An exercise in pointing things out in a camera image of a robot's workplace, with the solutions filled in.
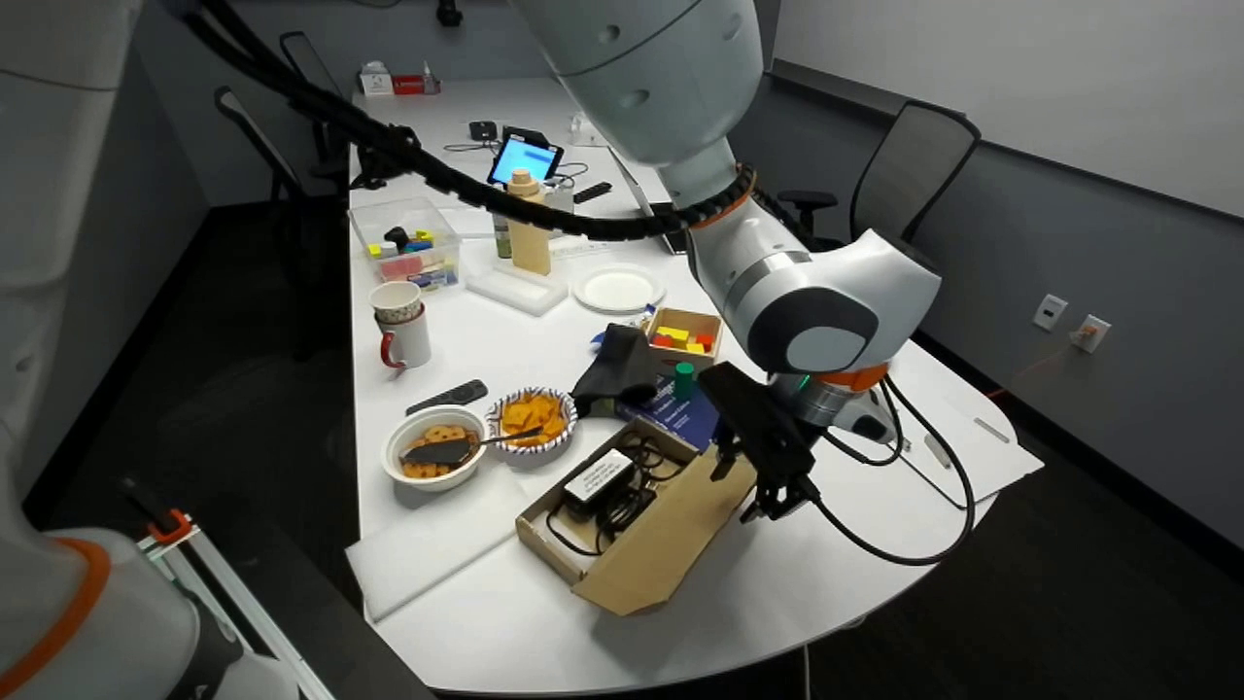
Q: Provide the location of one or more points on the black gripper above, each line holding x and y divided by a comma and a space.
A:
765, 428

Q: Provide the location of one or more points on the brown cardboard box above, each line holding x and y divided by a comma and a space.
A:
646, 549

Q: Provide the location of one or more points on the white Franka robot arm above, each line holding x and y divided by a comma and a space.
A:
803, 293

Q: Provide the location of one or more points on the small wooden box with fruit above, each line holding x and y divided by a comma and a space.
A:
683, 335

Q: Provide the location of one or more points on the red and white small box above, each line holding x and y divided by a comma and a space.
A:
394, 78

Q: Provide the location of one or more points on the blue and red book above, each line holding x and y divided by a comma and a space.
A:
678, 414

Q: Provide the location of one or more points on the white paper sheet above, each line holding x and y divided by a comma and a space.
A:
996, 432

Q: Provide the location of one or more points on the patterned bowl with orange chips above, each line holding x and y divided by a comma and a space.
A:
530, 418

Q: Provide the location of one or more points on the white round plate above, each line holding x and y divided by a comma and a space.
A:
617, 291

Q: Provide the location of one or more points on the metal spoon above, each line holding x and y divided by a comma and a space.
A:
448, 454

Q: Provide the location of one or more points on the white rectangular tray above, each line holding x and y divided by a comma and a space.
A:
515, 291

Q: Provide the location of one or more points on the black mesh office chair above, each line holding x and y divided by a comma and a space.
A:
917, 168

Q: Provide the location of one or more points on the beige water bottle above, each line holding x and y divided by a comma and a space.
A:
530, 240

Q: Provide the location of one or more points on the white bowl with crackers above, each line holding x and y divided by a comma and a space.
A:
411, 472

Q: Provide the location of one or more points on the small clear spray bottle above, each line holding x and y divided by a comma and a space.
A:
503, 240

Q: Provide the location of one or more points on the black tablet with lit screen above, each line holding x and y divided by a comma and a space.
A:
521, 159

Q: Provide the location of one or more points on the clear plastic toy bin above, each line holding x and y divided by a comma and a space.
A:
405, 247

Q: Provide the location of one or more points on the white wall outlet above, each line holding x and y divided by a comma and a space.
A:
1089, 334
1053, 313

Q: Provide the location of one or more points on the grey robot stand rail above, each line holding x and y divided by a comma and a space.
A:
245, 597

